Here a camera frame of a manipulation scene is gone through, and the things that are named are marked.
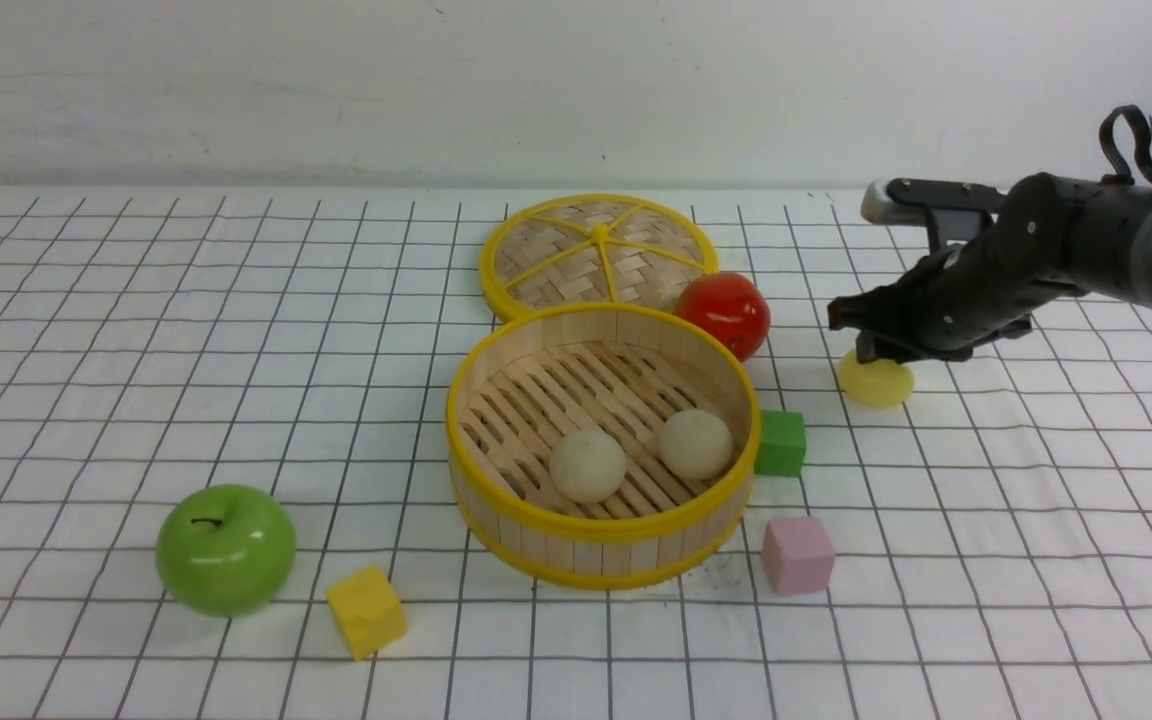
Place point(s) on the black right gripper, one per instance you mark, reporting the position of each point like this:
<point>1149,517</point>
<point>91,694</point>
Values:
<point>952,301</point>

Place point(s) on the yellow bun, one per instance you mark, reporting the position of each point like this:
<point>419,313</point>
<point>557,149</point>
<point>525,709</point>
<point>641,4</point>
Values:
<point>879,384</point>

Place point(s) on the beige bun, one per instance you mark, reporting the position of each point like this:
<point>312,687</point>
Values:
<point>588,466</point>
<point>695,445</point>

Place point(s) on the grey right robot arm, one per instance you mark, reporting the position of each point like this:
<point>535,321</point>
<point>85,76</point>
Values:
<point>1079,237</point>

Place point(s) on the woven bamboo steamer lid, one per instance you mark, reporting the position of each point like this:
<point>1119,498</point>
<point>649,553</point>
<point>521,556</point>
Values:
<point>593,247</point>

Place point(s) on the bamboo steamer tray yellow rim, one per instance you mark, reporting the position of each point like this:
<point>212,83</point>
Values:
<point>619,368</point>

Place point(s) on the green cube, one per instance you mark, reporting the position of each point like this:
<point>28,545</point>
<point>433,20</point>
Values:
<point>782,448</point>

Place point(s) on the red tomato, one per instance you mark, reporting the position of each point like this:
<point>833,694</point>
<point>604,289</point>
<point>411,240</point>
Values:
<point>730,308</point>

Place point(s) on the pink cube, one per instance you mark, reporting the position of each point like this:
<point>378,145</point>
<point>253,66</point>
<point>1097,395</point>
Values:
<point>798,555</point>

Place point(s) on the white checkered tablecloth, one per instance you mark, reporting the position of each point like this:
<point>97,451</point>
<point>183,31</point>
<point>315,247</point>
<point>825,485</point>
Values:
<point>993,538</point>

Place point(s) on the yellow cube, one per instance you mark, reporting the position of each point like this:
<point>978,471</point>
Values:
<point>367,611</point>

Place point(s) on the green apple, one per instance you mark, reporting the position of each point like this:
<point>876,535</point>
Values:
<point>225,551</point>

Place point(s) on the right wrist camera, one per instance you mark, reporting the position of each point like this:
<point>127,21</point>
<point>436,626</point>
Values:
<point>948,211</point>

